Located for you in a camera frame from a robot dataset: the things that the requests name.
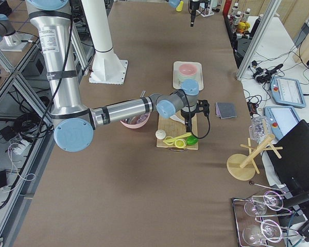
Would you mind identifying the wine glass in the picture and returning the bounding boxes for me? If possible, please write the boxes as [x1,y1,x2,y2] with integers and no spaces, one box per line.
[244,190,283,217]
[242,219,283,246]

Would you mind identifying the yellow plastic cup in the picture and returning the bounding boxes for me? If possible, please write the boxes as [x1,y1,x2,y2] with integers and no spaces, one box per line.
[176,0,184,12]

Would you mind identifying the white wire cup rack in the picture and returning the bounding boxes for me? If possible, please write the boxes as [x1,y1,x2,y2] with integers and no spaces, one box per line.
[197,0,214,17]

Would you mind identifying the black wire glass rack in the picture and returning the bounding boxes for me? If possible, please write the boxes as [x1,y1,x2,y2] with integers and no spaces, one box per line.
[231,188,299,246]

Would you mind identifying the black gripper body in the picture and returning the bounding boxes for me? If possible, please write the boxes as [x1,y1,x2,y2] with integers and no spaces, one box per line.
[180,100,209,119]
[188,0,200,27]

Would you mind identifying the metal ladle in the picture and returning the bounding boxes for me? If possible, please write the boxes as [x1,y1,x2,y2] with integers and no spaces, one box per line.
[140,90,146,98]

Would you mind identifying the aluminium frame post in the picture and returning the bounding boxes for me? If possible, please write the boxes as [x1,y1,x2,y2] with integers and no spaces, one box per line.
[236,0,281,81]

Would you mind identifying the yellow plastic spoon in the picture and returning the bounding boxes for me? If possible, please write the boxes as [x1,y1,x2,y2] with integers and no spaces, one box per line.
[163,132,192,144]

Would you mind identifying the cream rectangular tray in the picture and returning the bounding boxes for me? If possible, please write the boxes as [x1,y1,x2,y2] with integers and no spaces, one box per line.
[173,61,204,91]

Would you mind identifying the upper wine glass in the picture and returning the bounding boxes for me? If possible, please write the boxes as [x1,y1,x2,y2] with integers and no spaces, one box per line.
[244,190,283,217]

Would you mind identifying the lower blue teach pendant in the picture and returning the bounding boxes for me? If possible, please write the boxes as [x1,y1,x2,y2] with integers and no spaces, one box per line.
[264,106,301,140]

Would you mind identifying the green bowl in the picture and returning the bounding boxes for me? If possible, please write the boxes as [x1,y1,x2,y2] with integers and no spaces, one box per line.
[177,72,197,85]

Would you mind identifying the small pink bowl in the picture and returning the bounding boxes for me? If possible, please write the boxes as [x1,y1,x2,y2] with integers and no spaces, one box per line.
[178,63,198,76]

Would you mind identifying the lower wine glass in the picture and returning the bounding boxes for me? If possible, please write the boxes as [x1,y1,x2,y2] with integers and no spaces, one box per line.
[242,219,283,246]

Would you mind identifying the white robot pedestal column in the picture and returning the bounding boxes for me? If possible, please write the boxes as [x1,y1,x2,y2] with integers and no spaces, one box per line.
[82,0,128,85]

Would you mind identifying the black monitor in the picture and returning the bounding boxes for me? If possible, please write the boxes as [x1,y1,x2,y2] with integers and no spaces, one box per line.
[266,119,309,214]

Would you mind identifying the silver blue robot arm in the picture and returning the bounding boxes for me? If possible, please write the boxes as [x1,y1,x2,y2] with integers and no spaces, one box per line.
[26,1,210,152]

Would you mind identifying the wooden cutting board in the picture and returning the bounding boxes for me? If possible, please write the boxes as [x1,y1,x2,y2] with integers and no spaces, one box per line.
[157,111,199,150]

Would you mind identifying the grey folded cloth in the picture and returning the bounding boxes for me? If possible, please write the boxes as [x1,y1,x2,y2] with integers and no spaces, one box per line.
[215,102,237,119]

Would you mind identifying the white ceramic spoon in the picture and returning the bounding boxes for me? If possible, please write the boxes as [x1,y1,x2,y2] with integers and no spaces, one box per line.
[170,115,185,124]

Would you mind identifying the upper blue teach pendant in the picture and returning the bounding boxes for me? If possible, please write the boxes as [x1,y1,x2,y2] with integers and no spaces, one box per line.
[270,76,306,108]

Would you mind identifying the clear glass jar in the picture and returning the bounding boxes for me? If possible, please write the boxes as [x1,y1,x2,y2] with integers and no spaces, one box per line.
[249,116,272,143]

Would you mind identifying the green toy vegetable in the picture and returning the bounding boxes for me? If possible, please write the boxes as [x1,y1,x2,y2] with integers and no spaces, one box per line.
[186,135,198,146]

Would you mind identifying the yellow lemon slice toy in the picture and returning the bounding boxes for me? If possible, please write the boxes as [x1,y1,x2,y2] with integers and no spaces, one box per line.
[174,138,187,149]

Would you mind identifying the wooden cup tree stand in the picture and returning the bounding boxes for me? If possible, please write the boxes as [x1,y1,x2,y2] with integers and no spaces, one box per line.
[227,133,283,181]

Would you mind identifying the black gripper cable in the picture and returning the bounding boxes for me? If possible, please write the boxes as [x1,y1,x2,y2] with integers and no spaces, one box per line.
[190,113,211,139]

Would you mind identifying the large pink speckled bowl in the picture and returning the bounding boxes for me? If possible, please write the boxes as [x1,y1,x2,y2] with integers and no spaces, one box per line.
[120,113,150,129]

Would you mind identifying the blue teach pendant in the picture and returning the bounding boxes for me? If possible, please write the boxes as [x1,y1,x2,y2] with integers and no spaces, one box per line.
[264,106,301,140]
[270,76,306,108]

